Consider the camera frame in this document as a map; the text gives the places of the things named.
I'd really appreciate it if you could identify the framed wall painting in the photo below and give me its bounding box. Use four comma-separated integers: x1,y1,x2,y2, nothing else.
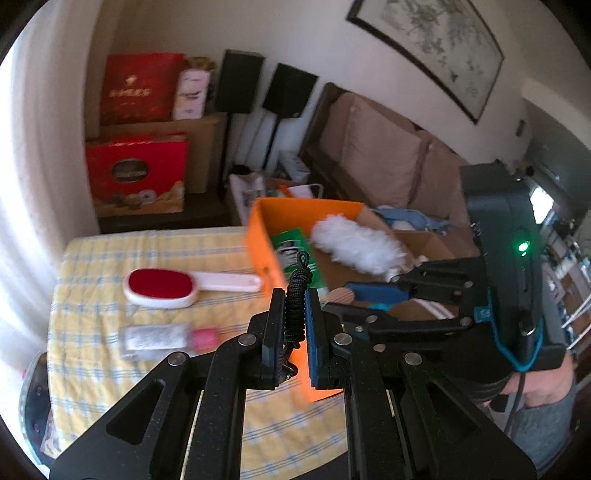
346,0,505,125

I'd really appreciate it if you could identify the cluttered shelf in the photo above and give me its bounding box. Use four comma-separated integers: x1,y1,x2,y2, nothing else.
526,138,591,347

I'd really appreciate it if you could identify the orange cardboard box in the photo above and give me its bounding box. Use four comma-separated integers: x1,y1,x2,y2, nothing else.
246,198,483,403

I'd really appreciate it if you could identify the clear bottle pink cap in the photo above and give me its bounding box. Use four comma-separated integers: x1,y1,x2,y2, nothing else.
119,323,219,361

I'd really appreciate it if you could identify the person's grey clothing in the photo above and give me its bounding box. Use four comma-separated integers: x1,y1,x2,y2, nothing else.
478,376,580,476

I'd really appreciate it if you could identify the yellow checked tablecloth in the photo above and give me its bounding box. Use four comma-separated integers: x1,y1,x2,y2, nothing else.
46,226,352,474

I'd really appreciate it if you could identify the black cord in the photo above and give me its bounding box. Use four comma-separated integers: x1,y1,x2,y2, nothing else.
279,251,315,365

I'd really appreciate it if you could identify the black speaker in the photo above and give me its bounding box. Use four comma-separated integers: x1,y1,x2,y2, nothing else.
262,63,319,119
215,49,265,114

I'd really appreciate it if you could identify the white shopping bag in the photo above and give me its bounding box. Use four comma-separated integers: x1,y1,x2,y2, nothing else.
229,173,269,227

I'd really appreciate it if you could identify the light blue cloth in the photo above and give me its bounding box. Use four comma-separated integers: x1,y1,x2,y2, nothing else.
374,205,451,232

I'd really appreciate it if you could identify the pink white paper bag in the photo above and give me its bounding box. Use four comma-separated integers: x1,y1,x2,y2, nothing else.
172,68,213,121

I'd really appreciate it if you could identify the clear plastic storage bin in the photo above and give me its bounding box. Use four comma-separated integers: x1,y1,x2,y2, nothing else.
18,351,57,462

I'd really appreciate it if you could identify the green toothpaste box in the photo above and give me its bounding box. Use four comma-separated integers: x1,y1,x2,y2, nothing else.
270,229,329,301

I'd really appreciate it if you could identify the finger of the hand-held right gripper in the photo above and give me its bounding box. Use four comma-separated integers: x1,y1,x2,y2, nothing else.
324,299,496,355
344,257,491,312

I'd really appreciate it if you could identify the black speaker stand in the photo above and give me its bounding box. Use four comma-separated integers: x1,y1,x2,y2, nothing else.
264,117,281,172
217,113,232,195

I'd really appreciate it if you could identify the red gift box oval label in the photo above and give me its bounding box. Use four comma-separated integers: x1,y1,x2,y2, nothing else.
85,132,189,219

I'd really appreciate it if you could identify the person's right forearm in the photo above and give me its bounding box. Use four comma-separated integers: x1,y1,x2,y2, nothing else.
501,355,575,409

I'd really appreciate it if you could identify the red lint brush white handle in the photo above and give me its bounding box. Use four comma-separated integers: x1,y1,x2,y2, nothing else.
122,268,263,309

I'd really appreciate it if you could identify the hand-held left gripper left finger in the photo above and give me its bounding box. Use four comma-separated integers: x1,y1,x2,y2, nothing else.
48,288,287,480

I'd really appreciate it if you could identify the brown sofa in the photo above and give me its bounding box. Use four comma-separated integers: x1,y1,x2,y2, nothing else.
298,82,481,232

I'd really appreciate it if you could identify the white fluffy duster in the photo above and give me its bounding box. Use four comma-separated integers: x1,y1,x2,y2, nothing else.
309,213,416,282

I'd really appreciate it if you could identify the red gift box gold print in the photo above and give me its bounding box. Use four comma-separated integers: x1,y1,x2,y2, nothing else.
99,52,186,126

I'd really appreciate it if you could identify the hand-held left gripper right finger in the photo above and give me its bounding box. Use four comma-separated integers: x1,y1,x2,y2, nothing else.
304,290,539,480

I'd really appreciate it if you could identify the white sheer curtain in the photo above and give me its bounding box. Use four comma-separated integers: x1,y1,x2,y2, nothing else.
0,28,109,352

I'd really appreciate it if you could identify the large brown cardboard box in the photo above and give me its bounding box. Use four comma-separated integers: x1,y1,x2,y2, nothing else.
99,113,227,195

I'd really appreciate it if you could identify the dark wooden low cabinet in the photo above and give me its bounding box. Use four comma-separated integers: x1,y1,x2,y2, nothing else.
97,191,243,234

